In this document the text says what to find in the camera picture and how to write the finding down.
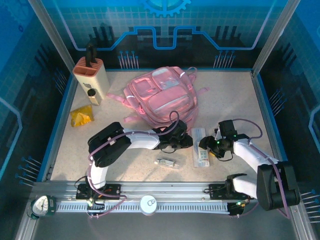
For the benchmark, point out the clear ruler set pack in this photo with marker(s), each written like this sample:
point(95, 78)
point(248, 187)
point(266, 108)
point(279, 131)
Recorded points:
point(201, 158)

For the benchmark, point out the small clear plastic packet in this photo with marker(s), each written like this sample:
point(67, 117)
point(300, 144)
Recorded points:
point(166, 162)

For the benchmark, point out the pink school backpack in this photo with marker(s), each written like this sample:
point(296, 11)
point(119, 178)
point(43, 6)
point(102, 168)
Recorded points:
point(165, 97)

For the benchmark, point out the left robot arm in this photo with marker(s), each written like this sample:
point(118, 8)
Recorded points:
point(142, 140)

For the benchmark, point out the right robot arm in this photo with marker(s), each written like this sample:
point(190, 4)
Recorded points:
point(250, 152)

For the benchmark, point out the yellow snack bag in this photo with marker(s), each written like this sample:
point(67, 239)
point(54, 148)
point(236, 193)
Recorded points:
point(81, 117)

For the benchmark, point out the white round cap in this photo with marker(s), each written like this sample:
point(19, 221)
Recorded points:
point(148, 203)

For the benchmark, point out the grey metal panel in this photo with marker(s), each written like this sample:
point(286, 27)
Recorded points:
point(162, 227)

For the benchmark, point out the small bottle with black cap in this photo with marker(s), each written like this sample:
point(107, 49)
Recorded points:
point(94, 98)

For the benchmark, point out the beige knife block, orange top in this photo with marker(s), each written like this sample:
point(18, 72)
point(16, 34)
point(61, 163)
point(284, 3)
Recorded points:
point(98, 80)

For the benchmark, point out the green alarm clock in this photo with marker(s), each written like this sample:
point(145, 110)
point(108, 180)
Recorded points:
point(41, 205)

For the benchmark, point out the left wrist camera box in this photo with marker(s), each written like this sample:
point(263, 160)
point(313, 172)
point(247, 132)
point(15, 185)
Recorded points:
point(180, 127)

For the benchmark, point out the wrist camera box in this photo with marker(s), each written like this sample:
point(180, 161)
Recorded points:
point(180, 127)
point(226, 127)

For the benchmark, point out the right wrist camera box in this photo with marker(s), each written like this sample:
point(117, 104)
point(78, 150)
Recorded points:
point(226, 127)

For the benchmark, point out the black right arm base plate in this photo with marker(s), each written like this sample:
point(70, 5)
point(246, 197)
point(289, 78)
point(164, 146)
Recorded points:
point(217, 191)

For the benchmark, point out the aluminium mounting rail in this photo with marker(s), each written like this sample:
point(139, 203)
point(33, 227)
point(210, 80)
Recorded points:
point(162, 187)

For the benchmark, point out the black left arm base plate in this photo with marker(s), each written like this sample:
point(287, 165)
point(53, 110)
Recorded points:
point(112, 191)

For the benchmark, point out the aluminium frame post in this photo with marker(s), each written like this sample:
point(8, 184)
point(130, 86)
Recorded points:
point(277, 32)
point(50, 32)

